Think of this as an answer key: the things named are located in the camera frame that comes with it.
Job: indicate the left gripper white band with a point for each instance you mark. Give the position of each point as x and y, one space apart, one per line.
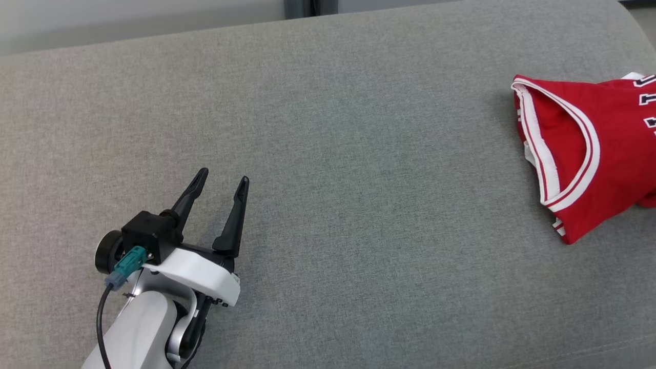
200 274

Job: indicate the red white basketball jersey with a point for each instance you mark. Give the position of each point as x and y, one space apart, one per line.
605 154

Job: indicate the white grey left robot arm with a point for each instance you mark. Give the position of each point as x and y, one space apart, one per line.
143 328

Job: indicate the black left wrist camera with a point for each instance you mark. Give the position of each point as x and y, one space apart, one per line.
151 233

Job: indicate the grey metal post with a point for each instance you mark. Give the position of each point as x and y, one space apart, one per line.
307 6

